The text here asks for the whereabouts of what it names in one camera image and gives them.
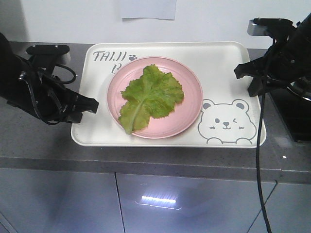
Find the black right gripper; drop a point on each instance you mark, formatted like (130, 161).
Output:
(284, 63)

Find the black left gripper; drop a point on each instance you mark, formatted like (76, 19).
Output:
(52, 102)

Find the green lettuce leaf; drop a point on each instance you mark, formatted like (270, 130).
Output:
(154, 95)

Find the pink round plate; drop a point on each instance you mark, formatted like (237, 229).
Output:
(177, 121)

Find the cream bear serving tray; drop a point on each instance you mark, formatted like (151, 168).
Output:
(229, 118)

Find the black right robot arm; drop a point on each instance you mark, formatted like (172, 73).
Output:
(302, 29)

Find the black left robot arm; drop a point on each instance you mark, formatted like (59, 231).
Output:
(12, 68)

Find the black gas cooktop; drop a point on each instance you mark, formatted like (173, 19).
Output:
(294, 106)

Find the white paper sheet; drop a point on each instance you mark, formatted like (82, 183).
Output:
(156, 9)

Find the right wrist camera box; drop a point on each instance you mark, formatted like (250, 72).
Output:
(272, 27)

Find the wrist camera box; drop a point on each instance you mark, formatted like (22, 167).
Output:
(48, 56)
(272, 27)

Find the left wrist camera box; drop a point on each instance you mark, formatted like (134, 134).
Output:
(48, 56)

